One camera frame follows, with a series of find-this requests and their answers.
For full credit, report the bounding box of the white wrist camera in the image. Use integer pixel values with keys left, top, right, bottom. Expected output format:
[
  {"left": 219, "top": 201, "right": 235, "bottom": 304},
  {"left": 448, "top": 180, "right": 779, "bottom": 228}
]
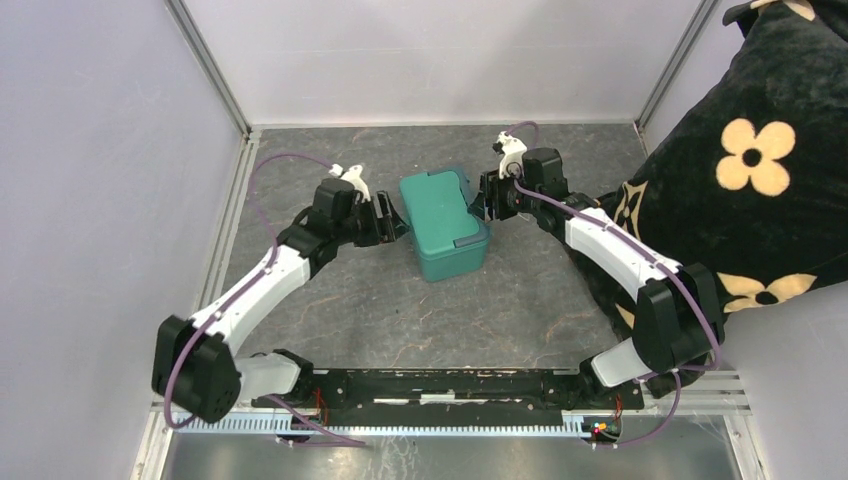
[
  {"left": 493, "top": 131, "right": 528, "bottom": 180},
  {"left": 328, "top": 164, "right": 371, "bottom": 202}
]

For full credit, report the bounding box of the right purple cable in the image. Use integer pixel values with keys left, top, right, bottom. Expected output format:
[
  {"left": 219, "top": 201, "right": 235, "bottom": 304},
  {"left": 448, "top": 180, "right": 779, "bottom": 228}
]
[{"left": 498, "top": 121, "right": 723, "bottom": 446}]

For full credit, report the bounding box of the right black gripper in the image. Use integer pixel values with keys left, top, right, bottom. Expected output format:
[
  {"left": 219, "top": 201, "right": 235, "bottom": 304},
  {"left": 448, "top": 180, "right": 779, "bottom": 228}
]
[{"left": 467, "top": 164, "right": 542, "bottom": 222}]

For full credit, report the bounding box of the black floral cloth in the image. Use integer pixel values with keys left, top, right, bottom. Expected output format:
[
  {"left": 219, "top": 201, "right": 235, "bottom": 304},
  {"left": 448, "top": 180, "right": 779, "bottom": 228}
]
[{"left": 569, "top": 0, "right": 848, "bottom": 399}]

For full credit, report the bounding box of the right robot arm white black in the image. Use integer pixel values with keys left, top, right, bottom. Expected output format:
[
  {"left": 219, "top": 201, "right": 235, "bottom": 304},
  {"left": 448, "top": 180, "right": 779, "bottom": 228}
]
[{"left": 469, "top": 136, "right": 724, "bottom": 408}]

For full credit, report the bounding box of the green medicine kit box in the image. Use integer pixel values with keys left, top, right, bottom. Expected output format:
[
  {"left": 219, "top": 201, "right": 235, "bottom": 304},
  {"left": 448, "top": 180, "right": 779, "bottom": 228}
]
[{"left": 399, "top": 167, "right": 491, "bottom": 283}]

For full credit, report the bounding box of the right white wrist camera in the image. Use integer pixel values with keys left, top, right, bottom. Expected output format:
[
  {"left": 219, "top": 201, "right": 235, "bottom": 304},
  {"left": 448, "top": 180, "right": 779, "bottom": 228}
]
[{"left": 493, "top": 131, "right": 528, "bottom": 180}]

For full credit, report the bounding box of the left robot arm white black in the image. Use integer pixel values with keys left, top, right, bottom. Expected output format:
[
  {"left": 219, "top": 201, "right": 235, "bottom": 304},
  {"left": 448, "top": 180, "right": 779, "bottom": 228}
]
[{"left": 151, "top": 178, "right": 409, "bottom": 423}]

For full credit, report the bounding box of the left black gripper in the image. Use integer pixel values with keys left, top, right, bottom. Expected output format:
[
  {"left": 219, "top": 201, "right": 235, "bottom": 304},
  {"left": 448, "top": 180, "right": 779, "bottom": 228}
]
[{"left": 333, "top": 190, "right": 411, "bottom": 248}]

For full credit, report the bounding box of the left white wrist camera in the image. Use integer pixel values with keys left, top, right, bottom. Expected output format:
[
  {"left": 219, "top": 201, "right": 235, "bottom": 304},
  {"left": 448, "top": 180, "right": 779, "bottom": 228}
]
[{"left": 328, "top": 164, "right": 371, "bottom": 202}]

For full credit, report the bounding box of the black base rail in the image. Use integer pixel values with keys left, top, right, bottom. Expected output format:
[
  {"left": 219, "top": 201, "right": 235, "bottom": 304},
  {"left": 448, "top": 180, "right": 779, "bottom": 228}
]
[{"left": 282, "top": 368, "right": 645, "bottom": 427}]

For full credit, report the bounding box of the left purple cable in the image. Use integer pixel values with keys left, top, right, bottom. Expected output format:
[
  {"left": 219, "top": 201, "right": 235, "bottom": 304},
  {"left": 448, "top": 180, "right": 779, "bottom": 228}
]
[{"left": 162, "top": 152, "right": 342, "bottom": 431}]

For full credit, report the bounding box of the purple cable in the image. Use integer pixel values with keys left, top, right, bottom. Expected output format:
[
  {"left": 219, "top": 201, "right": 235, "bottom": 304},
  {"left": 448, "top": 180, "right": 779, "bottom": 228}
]
[
  {"left": 162, "top": 152, "right": 342, "bottom": 431},
  {"left": 498, "top": 121, "right": 723, "bottom": 446}
]

